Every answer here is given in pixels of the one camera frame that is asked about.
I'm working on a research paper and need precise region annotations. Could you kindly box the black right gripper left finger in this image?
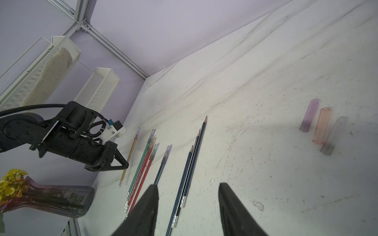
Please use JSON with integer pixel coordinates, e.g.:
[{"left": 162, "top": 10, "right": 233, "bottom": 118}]
[{"left": 112, "top": 184, "right": 159, "bottom": 236}]

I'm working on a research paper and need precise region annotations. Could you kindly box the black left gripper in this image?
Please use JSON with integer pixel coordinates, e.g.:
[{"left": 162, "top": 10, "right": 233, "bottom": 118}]
[{"left": 37, "top": 101, "right": 129, "bottom": 172}]

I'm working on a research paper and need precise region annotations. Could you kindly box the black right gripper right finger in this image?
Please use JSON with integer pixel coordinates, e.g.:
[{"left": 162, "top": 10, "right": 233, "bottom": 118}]
[{"left": 218, "top": 183, "right": 267, "bottom": 236}]

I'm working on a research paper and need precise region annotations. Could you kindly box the yellow pencil with clear cap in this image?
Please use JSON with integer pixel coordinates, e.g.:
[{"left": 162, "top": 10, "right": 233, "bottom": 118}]
[{"left": 119, "top": 127, "right": 141, "bottom": 187}]

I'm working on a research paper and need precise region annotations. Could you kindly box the pencil with pink cap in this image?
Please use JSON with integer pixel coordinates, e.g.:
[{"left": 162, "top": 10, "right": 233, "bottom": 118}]
[{"left": 180, "top": 116, "right": 208, "bottom": 208}]

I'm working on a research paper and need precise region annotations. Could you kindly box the pencil with purple cap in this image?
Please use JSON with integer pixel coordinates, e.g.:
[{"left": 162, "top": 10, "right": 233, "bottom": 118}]
[{"left": 168, "top": 130, "right": 201, "bottom": 231}]

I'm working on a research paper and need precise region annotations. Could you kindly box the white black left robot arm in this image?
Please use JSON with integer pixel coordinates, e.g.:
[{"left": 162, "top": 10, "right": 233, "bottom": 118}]
[{"left": 1, "top": 101, "right": 129, "bottom": 172}]

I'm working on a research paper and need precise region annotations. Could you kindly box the red pencil with orange cap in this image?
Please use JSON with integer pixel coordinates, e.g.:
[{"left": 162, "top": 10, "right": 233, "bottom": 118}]
[{"left": 126, "top": 143, "right": 159, "bottom": 218}]

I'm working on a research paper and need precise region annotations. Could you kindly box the red pencil with clear cap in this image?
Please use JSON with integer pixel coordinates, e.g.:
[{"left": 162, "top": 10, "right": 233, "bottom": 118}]
[{"left": 125, "top": 135, "right": 157, "bottom": 213}]

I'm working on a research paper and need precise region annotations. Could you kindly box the dark glass vase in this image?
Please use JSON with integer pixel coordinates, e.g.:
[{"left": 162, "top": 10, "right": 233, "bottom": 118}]
[{"left": 1, "top": 177, "right": 95, "bottom": 218}]

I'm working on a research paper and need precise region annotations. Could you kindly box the artificial sunflower bouquet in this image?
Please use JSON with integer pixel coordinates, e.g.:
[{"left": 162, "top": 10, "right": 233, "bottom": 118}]
[{"left": 1, "top": 168, "right": 28, "bottom": 207}]

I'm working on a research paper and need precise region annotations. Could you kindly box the pink pencil cap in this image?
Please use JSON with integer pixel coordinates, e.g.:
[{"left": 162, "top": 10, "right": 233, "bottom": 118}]
[
  {"left": 299, "top": 98, "right": 320, "bottom": 133},
  {"left": 312, "top": 107, "right": 332, "bottom": 145}
]

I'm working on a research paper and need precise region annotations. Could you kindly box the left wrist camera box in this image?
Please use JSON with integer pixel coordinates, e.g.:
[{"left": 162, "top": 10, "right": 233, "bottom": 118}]
[{"left": 100, "top": 121, "right": 126, "bottom": 144}]

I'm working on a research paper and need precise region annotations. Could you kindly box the white mesh wall shelf lower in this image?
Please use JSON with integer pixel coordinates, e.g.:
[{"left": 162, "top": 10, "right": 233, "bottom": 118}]
[{"left": 74, "top": 67, "right": 120, "bottom": 113}]

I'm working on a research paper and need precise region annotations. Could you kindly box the white mesh wall shelf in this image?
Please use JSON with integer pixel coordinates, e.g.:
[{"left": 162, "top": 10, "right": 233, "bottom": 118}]
[
  {"left": 74, "top": 67, "right": 120, "bottom": 113},
  {"left": 1, "top": 36, "right": 81, "bottom": 111}
]

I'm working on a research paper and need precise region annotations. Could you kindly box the white mesh wall shelf upper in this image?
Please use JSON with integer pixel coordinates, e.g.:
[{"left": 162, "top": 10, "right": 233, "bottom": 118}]
[{"left": 1, "top": 36, "right": 81, "bottom": 111}]

